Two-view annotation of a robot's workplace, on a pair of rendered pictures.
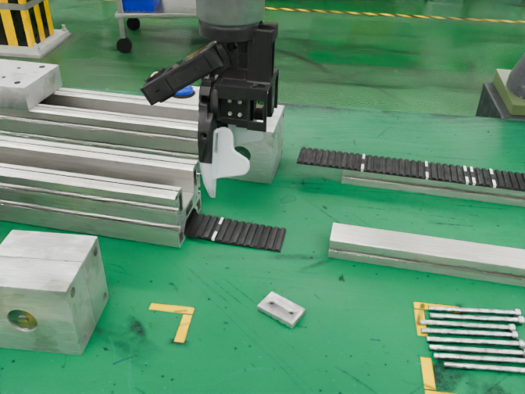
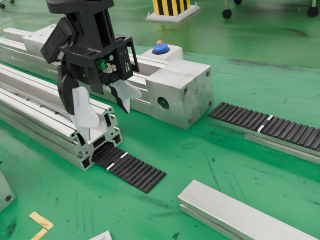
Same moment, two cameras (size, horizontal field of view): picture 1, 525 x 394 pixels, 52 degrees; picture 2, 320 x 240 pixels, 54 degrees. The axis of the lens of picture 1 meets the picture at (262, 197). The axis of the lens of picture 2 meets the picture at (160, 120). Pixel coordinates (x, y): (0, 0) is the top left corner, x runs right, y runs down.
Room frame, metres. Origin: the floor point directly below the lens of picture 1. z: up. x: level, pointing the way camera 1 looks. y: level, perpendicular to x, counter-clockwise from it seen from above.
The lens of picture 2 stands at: (0.31, -0.27, 1.16)
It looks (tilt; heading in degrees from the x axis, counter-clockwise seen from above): 34 degrees down; 36
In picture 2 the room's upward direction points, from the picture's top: 11 degrees counter-clockwise
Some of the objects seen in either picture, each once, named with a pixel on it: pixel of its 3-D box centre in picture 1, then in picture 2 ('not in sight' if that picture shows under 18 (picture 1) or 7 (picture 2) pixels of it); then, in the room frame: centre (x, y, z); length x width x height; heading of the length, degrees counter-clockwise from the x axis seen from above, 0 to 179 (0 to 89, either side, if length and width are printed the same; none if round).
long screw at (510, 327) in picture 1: (466, 324); not in sight; (0.44, -0.24, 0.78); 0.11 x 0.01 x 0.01; 85
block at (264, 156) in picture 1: (253, 137); (184, 90); (0.81, 0.02, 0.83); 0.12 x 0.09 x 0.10; 168
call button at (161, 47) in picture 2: (182, 91); (160, 49); (0.96, 0.16, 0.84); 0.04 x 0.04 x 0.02
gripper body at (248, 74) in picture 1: (237, 73); (91, 41); (0.61, 0.03, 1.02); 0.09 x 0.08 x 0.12; 78
